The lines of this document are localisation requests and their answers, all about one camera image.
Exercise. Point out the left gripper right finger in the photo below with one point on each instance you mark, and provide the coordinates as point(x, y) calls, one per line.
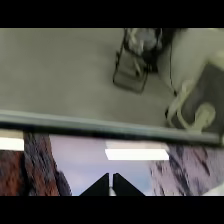
point(122, 188)

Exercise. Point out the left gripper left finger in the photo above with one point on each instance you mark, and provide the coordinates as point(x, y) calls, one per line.
point(100, 188)

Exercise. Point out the silver frame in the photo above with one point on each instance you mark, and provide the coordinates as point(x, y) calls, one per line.
point(100, 124)

